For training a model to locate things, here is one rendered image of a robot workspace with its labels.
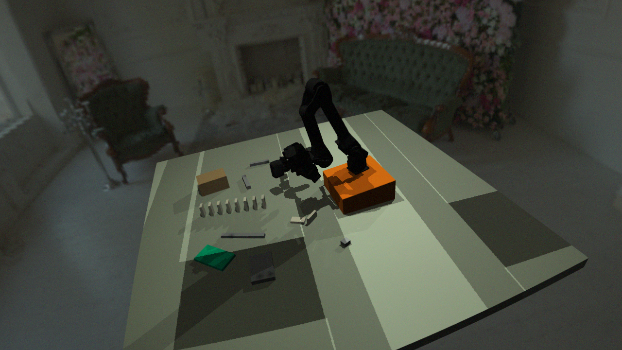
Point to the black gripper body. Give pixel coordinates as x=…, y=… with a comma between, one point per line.
x=278, y=168

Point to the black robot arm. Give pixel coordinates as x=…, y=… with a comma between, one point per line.
x=318, y=94

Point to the green flat rectangular block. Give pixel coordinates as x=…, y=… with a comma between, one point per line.
x=214, y=257

